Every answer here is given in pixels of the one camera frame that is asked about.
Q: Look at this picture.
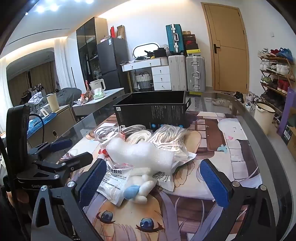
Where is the wooden cabinet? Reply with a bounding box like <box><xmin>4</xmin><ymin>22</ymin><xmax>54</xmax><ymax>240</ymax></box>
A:
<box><xmin>26</xmin><ymin>105</ymin><xmax>78</xmax><ymax>145</ymax></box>

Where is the brown curtain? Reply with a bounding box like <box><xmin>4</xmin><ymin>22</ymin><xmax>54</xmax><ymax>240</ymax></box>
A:
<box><xmin>7</xmin><ymin>61</ymin><xmax>57</xmax><ymax>107</ymax></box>

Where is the beige cup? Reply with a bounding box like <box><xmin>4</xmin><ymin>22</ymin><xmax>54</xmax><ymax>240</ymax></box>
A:
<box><xmin>47</xmin><ymin>93</ymin><xmax>60</xmax><ymax>113</ymax></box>

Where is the teal suitcase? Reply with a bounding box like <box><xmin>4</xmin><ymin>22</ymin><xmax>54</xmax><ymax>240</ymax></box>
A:
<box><xmin>166</xmin><ymin>24</ymin><xmax>185</xmax><ymax>56</ymax></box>

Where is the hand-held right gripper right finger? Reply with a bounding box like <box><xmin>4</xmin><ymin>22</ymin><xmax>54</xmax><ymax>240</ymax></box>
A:
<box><xmin>200</xmin><ymin>159</ymin><xmax>277</xmax><ymax>241</ymax></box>

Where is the white suitcase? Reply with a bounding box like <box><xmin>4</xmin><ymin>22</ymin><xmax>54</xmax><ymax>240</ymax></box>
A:
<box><xmin>168</xmin><ymin>55</ymin><xmax>188</xmax><ymax>91</ymax></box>

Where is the black cardboard box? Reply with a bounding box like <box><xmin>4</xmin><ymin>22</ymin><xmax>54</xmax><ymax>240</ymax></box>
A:
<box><xmin>113</xmin><ymin>91</ymin><xmax>192</xmax><ymax>128</ymax></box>

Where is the black glass cabinet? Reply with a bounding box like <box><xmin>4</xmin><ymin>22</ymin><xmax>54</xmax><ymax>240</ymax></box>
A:
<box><xmin>76</xmin><ymin>17</ymin><xmax>109</xmax><ymax>81</ymax></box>

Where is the white printed packet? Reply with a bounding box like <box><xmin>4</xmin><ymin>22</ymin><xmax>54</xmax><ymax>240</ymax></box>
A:
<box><xmin>97</xmin><ymin>160</ymin><xmax>132</xmax><ymax>205</ymax></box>

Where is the white electric kettle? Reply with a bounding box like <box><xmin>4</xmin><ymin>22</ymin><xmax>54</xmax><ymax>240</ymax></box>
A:
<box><xmin>89</xmin><ymin>79</ymin><xmax>107</xmax><ymax>93</ymax></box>

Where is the white dresser with drawers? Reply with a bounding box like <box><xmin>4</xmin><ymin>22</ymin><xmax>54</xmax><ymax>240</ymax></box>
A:
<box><xmin>121</xmin><ymin>58</ymin><xmax>173</xmax><ymax>91</ymax></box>

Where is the white rope coil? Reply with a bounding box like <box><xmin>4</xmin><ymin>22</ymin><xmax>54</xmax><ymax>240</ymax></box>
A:
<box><xmin>125</xmin><ymin>130</ymin><xmax>153</xmax><ymax>149</ymax></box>

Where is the brown cardboard box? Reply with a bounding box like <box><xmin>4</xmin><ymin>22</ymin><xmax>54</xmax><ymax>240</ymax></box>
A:
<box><xmin>281</xmin><ymin>125</ymin><xmax>296</xmax><ymax>152</ymax></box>

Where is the white cable bundle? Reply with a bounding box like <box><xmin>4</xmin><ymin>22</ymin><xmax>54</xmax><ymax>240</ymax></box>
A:
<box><xmin>93</xmin><ymin>124</ymin><xmax>148</xmax><ymax>149</ymax></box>

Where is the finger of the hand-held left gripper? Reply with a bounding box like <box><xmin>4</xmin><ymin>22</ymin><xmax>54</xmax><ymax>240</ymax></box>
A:
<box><xmin>27</xmin><ymin>138</ymin><xmax>73</xmax><ymax>160</ymax></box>
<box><xmin>35</xmin><ymin>152</ymin><xmax>93</xmax><ymax>173</ymax></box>

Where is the wooden shoe rack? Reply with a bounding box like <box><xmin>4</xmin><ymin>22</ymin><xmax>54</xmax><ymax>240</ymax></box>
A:
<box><xmin>258</xmin><ymin>47</ymin><xmax>296</xmax><ymax>116</ymax></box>

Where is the dark jacket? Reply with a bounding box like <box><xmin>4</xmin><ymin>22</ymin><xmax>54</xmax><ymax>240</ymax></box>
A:
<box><xmin>57</xmin><ymin>88</ymin><xmax>82</xmax><ymax>107</ymax></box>

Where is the black refrigerator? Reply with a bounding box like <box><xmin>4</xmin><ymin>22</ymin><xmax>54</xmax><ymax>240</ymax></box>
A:
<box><xmin>96</xmin><ymin>38</ymin><xmax>131</xmax><ymax>90</ymax></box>

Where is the white slipper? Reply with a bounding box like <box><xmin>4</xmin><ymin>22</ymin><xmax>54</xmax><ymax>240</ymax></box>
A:
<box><xmin>213</xmin><ymin>98</ymin><xmax>232</xmax><ymax>107</ymax></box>

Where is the oval mirror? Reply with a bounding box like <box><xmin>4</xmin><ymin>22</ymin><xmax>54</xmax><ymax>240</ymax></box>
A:
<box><xmin>132</xmin><ymin>42</ymin><xmax>160</xmax><ymax>58</ymax></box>

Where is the silver suitcase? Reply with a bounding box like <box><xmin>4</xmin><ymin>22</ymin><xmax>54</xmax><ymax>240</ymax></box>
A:
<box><xmin>185</xmin><ymin>56</ymin><xmax>206</xmax><ymax>92</ymax></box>

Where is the clear printed zip bag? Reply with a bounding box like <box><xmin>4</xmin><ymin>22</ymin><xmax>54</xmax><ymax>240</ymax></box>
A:
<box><xmin>157</xmin><ymin>162</ymin><xmax>176</xmax><ymax>193</ymax></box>

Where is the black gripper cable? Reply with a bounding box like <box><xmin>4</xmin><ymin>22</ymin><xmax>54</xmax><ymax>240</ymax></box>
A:
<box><xmin>29</xmin><ymin>113</ymin><xmax>45</xmax><ymax>149</ymax></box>

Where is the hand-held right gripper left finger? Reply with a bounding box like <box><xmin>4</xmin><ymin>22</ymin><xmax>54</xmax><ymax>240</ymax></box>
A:
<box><xmin>30</xmin><ymin>158</ymin><xmax>108</xmax><ymax>241</ymax></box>

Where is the wooden door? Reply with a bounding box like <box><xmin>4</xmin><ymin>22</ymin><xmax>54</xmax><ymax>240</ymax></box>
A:
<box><xmin>201</xmin><ymin>2</ymin><xmax>250</xmax><ymax>94</ymax></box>

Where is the white plush toy blue ear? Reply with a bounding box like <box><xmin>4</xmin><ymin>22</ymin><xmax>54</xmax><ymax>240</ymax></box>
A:
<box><xmin>124</xmin><ymin>173</ymin><xmax>158</xmax><ymax>204</ymax></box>

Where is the red snack packet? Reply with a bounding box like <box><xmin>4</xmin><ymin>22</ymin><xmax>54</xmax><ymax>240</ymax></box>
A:
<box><xmin>74</xmin><ymin>80</ymin><xmax>94</xmax><ymax>105</ymax></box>

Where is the white curtain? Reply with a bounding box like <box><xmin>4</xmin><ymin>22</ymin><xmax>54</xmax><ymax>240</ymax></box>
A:
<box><xmin>54</xmin><ymin>37</ymin><xmax>72</xmax><ymax>90</ymax></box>

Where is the wicker basket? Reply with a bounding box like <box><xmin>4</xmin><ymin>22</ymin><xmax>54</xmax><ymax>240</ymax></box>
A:
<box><xmin>135</xmin><ymin>72</ymin><xmax>153</xmax><ymax>90</ymax></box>

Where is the white foam sheet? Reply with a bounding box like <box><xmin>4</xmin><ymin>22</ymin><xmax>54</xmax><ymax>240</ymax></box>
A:
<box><xmin>105</xmin><ymin>137</ymin><xmax>178</xmax><ymax>173</ymax></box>

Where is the bag of beige white ropes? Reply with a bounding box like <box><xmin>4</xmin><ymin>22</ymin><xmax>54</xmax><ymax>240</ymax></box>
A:
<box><xmin>147</xmin><ymin>124</ymin><xmax>197</xmax><ymax>168</ymax></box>

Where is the grey side table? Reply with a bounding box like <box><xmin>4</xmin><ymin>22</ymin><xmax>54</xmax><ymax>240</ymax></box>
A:
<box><xmin>72</xmin><ymin>88</ymin><xmax>125</xmax><ymax>116</ymax></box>

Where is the white bucket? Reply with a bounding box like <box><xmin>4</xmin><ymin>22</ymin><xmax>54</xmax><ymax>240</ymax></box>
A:
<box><xmin>254</xmin><ymin>101</ymin><xmax>277</xmax><ymax>136</ymax></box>

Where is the white sneaker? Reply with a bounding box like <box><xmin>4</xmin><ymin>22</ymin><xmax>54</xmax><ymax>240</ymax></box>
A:
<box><xmin>244</xmin><ymin>93</ymin><xmax>257</xmax><ymax>109</ymax></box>

